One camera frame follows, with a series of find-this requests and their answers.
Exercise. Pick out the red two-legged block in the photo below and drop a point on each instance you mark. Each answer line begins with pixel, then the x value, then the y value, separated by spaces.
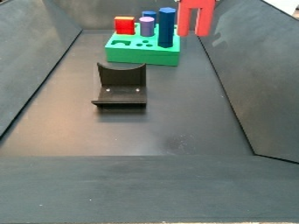
pixel 203 8

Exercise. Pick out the green shape sorter board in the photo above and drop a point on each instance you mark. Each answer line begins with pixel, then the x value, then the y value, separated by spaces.
pixel 139 49

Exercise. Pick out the red square block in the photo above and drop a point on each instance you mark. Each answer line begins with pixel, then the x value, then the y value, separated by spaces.
pixel 125 25

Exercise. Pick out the purple cylinder block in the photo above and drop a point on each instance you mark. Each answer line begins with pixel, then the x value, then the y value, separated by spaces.
pixel 147 26

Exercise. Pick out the tall blue hexagonal prism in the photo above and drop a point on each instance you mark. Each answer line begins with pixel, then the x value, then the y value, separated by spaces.
pixel 166 27

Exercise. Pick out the blue cylinder block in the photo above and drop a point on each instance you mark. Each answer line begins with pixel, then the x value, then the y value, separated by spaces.
pixel 150 13

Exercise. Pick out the black curved holder bracket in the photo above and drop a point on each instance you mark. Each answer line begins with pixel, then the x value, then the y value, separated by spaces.
pixel 122 86

